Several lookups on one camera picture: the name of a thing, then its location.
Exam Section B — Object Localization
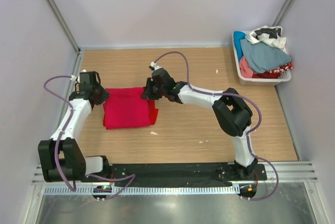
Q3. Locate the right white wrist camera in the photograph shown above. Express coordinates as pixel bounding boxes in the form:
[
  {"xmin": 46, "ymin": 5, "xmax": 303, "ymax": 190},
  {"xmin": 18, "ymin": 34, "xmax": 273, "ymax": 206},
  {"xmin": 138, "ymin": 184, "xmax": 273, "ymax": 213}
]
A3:
[{"xmin": 149, "ymin": 62, "xmax": 161, "ymax": 71}]

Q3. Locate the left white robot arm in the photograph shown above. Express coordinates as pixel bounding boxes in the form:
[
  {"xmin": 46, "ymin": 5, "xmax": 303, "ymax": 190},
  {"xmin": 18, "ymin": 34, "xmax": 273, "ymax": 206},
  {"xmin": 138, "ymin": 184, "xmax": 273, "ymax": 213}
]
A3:
[{"xmin": 38, "ymin": 71, "xmax": 111, "ymax": 190}]

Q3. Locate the bright blue shirt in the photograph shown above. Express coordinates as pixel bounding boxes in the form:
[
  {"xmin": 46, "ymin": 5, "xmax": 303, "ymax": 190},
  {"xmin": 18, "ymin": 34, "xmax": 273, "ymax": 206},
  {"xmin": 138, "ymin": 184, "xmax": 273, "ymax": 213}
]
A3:
[{"xmin": 233, "ymin": 31, "xmax": 245, "ymax": 61}]

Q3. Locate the red t shirt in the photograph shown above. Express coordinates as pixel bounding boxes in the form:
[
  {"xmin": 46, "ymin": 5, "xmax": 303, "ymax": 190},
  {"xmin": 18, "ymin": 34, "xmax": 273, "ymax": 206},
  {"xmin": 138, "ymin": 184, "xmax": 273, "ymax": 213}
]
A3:
[{"xmin": 103, "ymin": 100, "xmax": 159, "ymax": 130}]

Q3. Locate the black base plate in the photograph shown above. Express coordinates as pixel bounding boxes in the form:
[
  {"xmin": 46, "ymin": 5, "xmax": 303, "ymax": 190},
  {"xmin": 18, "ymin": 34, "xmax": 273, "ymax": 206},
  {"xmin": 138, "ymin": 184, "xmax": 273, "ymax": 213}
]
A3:
[{"xmin": 97, "ymin": 162, "xmax": 267, "ymax": 188}]

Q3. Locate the white laundry basket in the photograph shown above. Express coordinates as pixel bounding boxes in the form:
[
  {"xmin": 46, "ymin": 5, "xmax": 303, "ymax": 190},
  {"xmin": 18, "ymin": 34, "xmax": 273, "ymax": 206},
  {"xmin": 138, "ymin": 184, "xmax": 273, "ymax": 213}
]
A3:
[{"xmin": 231, "ymin": 26, "xmax": 293, "ymax": 86}]

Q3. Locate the red white patterned shirt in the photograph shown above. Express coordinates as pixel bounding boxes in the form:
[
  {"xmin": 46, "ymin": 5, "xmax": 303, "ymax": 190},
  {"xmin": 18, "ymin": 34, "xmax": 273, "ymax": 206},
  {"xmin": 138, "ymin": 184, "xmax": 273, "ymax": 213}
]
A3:
[{"xmin": 252, "ymin": 62, "xmax": 293, "ymax": 79}]

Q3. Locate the magenta t shirt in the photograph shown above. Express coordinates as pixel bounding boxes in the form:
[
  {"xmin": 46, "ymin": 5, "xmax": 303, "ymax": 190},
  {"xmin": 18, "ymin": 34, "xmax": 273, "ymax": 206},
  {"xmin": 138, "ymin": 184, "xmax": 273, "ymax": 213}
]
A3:
[{"xmin": 103, "ymin": 87, "xmax": 151, "ymax": 130}]

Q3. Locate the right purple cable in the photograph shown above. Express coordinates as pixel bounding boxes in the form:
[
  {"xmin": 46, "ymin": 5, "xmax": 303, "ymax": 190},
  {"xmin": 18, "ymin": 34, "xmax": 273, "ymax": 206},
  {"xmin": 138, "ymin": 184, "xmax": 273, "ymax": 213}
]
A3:
[{"xmin": 149, "ymin": 51, "xmax": 280, "ymax": 201}]

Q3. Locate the white black patterned shirt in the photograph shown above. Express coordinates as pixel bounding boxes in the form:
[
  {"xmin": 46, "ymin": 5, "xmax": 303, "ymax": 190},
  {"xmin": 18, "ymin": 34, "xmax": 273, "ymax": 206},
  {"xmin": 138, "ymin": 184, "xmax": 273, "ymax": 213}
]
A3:
[{"xmin": 245, "ymin": 26, "xmax": 286, "ymax": 52}]

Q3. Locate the slotted cable duct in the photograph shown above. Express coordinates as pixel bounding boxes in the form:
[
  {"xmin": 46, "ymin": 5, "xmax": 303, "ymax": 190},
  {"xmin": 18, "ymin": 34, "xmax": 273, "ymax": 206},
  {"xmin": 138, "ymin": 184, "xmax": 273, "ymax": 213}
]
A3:
[{"xmin": 43, "ymin": 184, "xmax": 240, "ymax": 196}]

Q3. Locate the pink shirt in basket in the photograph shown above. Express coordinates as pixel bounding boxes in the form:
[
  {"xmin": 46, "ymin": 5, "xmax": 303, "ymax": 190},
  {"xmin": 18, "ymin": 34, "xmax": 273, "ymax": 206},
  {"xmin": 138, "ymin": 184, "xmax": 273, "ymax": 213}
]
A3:
[{"xmin": 239, "ymin": 56, "xmax": 254, "ymax": 79}]

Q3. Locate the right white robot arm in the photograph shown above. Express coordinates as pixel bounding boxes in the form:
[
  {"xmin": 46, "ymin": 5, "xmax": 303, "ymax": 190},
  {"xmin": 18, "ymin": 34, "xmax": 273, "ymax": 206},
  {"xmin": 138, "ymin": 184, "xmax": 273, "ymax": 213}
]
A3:
[{"xmin": 141, "ymin": 66, "xmax": 258, "ymax": 180}]

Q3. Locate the grey blue t shirt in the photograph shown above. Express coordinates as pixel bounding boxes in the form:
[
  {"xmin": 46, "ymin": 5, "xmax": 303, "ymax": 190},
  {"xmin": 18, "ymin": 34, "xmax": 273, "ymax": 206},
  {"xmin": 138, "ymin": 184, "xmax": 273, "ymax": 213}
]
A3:
[{"xmin": 240, "ymin": 39, "xmax": 292, "ymax": 73}]

